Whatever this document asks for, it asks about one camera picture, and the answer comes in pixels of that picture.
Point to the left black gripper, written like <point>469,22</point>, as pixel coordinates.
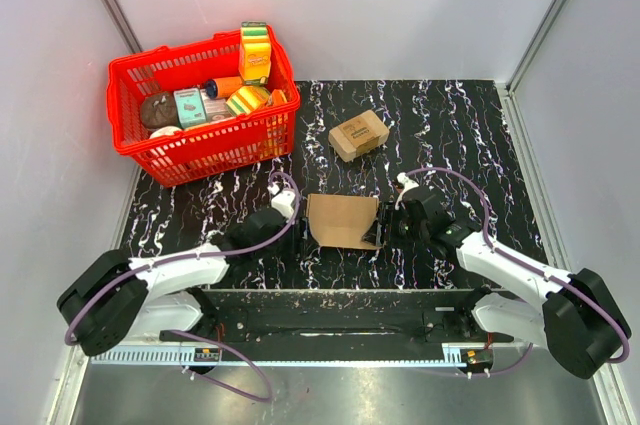
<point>300,246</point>

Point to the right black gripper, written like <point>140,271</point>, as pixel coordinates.
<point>388,216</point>

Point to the brown cardboard box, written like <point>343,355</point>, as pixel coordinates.
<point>341,221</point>

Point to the kitchen scouring pads pack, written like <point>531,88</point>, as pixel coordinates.
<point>358,136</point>

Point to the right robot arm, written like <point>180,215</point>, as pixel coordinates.
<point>572,315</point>

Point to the teal small box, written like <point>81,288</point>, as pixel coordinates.
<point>190,107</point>

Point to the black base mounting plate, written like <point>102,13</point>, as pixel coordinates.
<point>238,316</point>

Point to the orange snack packet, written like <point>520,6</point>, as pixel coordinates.
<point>276,98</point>

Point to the red plastic shopping basket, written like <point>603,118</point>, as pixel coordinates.
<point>208,149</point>

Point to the yellow green striped sponge pack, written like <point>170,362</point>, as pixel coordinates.
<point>247,100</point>

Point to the pink packaged item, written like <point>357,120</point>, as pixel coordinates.
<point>216,110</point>

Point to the white round item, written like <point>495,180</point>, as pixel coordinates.
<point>166,132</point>

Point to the orange cylindrical can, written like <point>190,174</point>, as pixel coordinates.
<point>223,87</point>

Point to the brown round bread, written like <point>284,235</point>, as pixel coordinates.
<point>158,111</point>

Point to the orange yellow juice carton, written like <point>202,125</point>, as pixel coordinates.
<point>254,53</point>

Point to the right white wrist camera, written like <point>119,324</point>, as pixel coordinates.
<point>404,183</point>

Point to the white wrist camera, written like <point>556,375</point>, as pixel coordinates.
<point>282,199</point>
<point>404,183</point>

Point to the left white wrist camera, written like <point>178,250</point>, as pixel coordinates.
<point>282,199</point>

